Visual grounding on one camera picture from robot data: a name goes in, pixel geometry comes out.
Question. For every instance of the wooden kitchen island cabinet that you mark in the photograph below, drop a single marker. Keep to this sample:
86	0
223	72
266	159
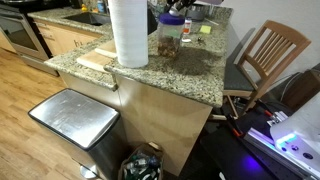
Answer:
151	115

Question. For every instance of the white paper towel roll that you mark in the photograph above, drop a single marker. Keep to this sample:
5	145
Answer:
130	31

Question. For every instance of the small orange pill bottle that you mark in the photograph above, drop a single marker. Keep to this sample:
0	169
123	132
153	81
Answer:
187	26

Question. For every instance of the stainless steel oven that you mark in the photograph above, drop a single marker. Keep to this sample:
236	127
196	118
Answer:
23	34

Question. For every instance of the dark pot on counter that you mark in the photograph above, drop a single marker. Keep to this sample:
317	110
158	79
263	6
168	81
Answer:
196	12

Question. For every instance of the wooden chair with grey cushion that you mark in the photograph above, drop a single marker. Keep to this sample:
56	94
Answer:
273	48

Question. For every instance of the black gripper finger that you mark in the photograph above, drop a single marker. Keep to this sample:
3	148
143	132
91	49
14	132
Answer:
180	6
169	6

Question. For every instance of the clear jar with blue lid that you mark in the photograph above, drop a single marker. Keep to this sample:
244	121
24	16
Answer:
170	30

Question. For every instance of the paper bag of recyclables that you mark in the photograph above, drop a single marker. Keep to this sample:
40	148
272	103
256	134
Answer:
144	163

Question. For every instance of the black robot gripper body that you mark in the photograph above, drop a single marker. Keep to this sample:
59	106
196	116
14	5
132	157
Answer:
183	3

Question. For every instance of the black kitchen sink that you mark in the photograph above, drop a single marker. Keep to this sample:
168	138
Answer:
90	18

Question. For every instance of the white earbuds case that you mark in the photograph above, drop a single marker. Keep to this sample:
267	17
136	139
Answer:
173	12

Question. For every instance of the stainless steel trash can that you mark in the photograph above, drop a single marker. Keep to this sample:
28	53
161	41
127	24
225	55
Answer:
91	132

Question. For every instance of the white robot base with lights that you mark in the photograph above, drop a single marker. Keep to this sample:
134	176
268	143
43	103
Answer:
294	140

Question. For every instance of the wooden cutting board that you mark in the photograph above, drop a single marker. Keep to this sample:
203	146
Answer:
99	57

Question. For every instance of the yellow sticky note pad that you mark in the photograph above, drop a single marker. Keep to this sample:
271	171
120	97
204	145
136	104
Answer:
205	29

